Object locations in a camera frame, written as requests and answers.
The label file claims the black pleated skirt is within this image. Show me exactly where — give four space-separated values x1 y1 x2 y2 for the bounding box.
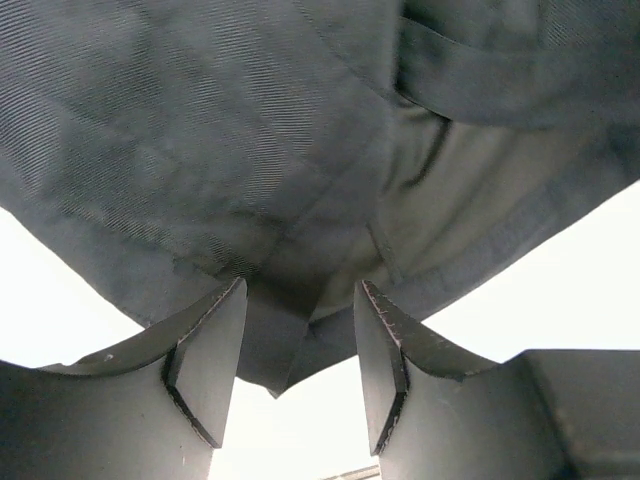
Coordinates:
1 1 639 394

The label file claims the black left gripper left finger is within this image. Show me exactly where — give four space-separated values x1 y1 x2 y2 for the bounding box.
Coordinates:
1 279 247 480

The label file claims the aluminium table edge rail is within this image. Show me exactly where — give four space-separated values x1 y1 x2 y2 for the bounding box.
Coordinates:
333 465 380 480

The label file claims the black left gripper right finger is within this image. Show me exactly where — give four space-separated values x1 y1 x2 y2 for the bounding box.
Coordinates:
354 281 639 479

